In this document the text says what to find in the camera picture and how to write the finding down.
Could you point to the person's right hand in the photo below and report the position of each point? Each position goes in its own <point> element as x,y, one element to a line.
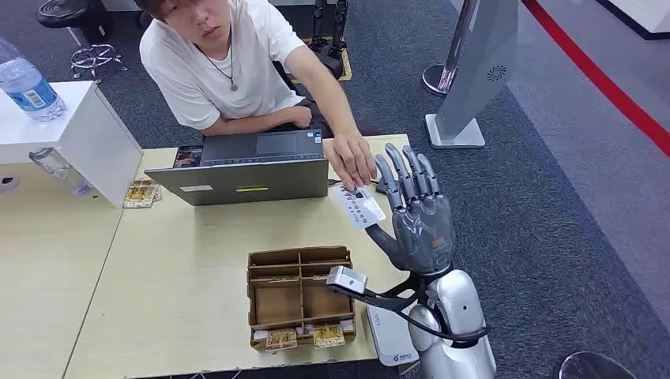
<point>301,117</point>

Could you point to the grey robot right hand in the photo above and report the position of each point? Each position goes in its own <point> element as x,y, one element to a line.
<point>424,235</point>

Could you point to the person's left hand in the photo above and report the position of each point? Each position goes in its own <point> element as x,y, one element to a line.
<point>350,159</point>

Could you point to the white ID card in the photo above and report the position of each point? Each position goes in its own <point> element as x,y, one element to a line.
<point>361,209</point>

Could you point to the person's left forearm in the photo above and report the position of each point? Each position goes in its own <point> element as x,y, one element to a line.
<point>327,94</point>

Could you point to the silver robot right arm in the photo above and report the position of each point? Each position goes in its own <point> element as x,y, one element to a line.
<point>460,303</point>

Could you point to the person's right forearm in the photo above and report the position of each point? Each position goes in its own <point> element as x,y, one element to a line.
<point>246,124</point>

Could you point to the person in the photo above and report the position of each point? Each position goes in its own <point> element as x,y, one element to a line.
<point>209,78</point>

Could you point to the white card reader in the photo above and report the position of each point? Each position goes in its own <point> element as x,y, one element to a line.
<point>390,335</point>

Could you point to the wooden card organizer box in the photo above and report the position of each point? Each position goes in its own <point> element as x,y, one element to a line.
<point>277,303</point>

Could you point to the stack of yellow key cards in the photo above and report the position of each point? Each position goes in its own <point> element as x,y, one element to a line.
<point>140,194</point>

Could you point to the black robot legs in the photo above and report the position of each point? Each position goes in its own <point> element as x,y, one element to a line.
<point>335,52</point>

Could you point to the grey laptop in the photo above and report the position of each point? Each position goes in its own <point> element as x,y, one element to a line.
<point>246,183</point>

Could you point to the chrome stanchion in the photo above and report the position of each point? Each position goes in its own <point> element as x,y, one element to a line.
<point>432,78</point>

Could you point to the grey kiosk stand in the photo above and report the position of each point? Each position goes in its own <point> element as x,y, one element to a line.
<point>476,78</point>

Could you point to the white desk shelf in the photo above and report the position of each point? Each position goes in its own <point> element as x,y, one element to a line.
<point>99,146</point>

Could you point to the clear empty bottle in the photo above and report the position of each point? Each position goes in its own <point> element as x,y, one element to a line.
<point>57,170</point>

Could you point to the black stool with chrome base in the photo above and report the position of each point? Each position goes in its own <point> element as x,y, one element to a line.
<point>63,11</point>

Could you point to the blue-label water bottle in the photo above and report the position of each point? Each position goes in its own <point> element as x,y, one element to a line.
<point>29,89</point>

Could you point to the white platform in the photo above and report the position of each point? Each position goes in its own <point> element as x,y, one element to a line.
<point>644,13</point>

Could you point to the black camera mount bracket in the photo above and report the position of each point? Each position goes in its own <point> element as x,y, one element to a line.
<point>390,302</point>

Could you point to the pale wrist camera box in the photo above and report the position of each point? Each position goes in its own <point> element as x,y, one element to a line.
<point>346,280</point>

